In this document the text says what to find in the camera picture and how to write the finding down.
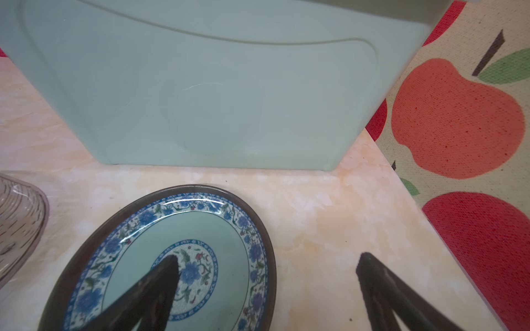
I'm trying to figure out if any clear grey glass plate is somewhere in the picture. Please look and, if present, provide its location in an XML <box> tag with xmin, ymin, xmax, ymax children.
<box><xmin>1</xmin><ymin>174</ymin><xmax>50</xmax><ymax>287</ymax></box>

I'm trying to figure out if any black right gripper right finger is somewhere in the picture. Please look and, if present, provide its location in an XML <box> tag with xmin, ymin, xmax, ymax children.
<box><xmin>356</xmin><ymin>252</ymin><xmax>461</xmax><ymax>330</ymax></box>

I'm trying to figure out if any mint green plastic bin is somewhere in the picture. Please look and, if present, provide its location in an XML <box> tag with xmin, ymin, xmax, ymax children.
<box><xmin>1</xmin><ymin>1</ymin><xmax>450</xmax><ymax>170</ymax></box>

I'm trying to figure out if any small blue floral plate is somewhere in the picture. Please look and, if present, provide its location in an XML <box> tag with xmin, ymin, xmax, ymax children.
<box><xmin>39</xmin><ymin>185</ymin><xmax>277</xmax><ymax>330</ymax></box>

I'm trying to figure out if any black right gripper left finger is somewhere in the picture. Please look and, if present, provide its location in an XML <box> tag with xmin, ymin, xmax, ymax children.
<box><xmin>83</xmin><ymin>255</ymin><xmax>180</xmax><ymax>330</ymax></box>

